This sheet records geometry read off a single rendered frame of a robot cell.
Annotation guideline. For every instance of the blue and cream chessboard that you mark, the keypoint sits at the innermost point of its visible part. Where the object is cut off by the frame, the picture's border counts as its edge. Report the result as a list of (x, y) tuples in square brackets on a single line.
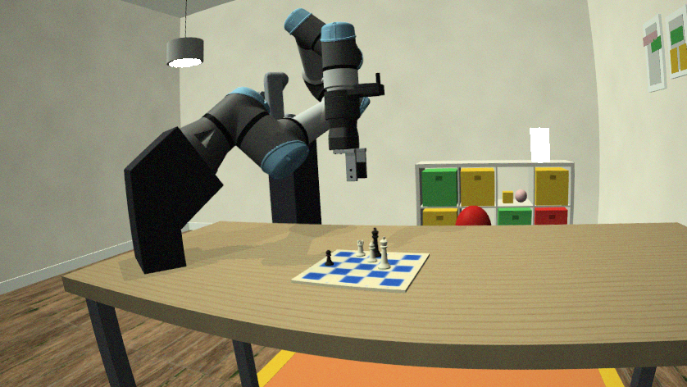
[(352, 272)]

